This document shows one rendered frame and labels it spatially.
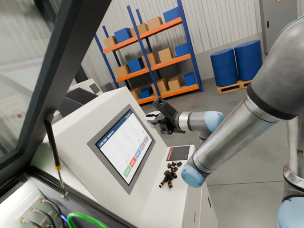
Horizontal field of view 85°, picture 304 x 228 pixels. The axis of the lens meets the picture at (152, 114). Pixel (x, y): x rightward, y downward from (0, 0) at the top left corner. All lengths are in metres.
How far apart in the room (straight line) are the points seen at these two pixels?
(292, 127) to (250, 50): 4.38
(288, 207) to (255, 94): 0.34
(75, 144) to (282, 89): 0.73
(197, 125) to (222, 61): 4.25
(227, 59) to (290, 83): 4.49
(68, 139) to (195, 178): 0.54
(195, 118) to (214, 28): 6.05
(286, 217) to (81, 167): 0.70
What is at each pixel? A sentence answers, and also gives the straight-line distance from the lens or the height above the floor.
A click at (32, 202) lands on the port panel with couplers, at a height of 1.32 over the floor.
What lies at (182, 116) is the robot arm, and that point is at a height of 1.47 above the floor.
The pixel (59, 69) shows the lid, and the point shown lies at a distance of 0.44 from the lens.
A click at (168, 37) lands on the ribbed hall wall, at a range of 6.62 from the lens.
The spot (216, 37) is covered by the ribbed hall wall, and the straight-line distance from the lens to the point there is 6.58.
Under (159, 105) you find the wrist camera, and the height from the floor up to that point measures 1.52.
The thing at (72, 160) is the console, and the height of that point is 1.43.
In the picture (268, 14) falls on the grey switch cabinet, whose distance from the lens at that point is 6.52.
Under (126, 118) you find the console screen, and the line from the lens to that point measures 1.08.
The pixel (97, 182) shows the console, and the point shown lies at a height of 1.29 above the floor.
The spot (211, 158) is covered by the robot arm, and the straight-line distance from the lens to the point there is 0.47.
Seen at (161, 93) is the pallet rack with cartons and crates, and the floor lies 0.24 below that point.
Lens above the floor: 1.73
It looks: 20 degrees down
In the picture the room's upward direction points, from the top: 21 degrees counter-clockwise
